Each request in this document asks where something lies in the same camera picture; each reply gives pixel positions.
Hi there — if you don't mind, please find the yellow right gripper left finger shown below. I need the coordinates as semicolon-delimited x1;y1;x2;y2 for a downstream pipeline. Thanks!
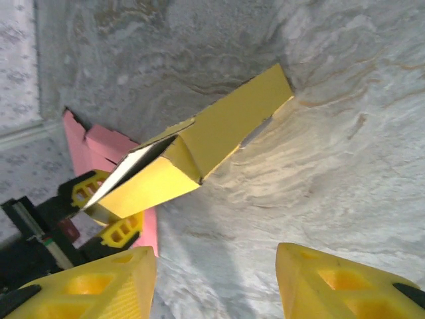
0;246;157;319

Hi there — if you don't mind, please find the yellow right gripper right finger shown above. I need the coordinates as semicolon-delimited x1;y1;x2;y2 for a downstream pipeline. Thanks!
276;242;425;319

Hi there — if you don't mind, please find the pink paper box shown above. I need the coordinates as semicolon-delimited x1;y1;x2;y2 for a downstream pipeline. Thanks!
62;109;159;259

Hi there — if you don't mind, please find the yellow paper box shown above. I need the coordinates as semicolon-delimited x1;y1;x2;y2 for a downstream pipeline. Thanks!
81;62;296;224

